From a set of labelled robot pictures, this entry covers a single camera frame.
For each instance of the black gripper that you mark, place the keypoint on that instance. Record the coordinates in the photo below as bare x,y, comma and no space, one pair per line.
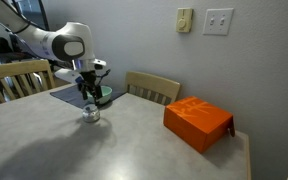
89,79

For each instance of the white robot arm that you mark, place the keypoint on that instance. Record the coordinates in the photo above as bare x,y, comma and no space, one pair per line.
40,40

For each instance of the silver round tin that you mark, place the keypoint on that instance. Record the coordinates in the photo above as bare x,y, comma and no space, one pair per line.
91,117

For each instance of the mint green bowl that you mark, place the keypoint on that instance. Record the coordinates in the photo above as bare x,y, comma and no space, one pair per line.
106,95

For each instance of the grey cloth placemat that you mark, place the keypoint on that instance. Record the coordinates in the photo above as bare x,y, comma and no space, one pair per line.
65,95

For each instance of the light wooden slatted chair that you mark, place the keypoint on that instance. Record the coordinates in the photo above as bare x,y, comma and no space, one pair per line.
17,68

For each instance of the black flat screen television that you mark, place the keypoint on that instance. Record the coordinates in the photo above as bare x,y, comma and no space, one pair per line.
30,10

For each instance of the orange cardboard box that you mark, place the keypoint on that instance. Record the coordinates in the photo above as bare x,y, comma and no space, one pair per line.
197,125

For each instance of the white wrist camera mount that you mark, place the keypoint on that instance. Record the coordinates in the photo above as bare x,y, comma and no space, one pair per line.
67,75

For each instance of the beige wall thermostat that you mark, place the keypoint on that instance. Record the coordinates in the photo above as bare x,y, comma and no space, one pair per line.
184,20

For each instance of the white double light switch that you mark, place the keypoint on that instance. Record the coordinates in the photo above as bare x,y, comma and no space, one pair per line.
218,22

